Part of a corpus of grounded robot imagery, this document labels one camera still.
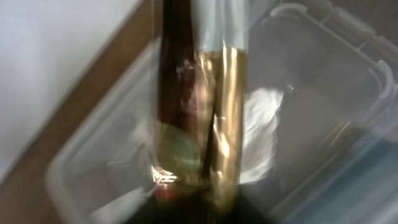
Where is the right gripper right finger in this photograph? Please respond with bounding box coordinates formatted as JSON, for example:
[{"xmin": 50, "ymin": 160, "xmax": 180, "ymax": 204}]
[{"xmin": 191, "ymin": 0, "xmax": 249, "ymax": 52}]

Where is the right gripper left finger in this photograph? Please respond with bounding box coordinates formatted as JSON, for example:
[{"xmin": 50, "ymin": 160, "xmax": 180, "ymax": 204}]
[{"xmin": 158, "ymin": 0, "xmax": 197, "ymax": 131}]

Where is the gold foil wrapper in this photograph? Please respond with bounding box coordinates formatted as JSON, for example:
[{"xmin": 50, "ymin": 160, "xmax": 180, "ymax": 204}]
[{"xmin": 152, "ymin": 47, "xmax": 247, "ymax": 215}]

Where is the crumpled white tissue in bin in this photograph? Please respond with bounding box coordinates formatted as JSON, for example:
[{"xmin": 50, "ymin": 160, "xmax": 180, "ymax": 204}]
[{"xmin": 239, "ymin": 88, "xmax": 284, "ymax": 184}]

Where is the clear plastic bin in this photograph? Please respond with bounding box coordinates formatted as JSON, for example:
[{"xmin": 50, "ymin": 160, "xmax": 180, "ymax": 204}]
[{"xmin": 46, "ymin": 1, "xmax": 397, "ymax": 223}]

